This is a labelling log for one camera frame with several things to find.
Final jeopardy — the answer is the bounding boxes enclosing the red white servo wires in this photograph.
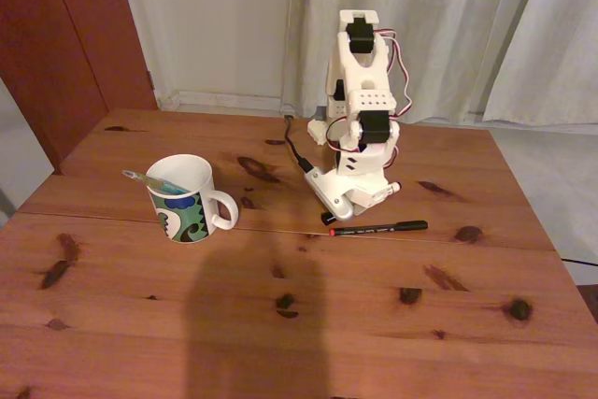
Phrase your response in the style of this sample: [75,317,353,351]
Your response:
[326,28,415,171]

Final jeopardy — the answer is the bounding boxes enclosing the black pen with red end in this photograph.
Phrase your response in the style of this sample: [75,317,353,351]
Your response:
[329,220,429,238]

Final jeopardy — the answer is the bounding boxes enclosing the brown wooden door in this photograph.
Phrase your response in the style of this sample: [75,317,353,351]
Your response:
[0,0,158,176]

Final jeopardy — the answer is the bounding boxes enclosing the white mug with green pattern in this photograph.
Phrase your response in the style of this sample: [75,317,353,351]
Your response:
[144,153,240,245]

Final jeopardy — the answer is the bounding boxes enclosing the silver camera box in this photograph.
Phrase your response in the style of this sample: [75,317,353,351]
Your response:
[304,167,356,222]

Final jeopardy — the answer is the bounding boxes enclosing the narrow white curtain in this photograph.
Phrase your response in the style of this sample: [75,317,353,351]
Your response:
[480,0,598,129]

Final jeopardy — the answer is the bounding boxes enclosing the green transparent pen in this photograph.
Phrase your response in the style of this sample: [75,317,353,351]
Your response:
[121,168,191,196]

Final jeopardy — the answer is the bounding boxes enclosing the wide white curtain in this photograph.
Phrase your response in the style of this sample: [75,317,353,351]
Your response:
[282,0,548,124]

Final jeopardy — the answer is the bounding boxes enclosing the black camera cable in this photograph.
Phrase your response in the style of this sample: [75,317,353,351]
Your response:
[283,113,315,174]

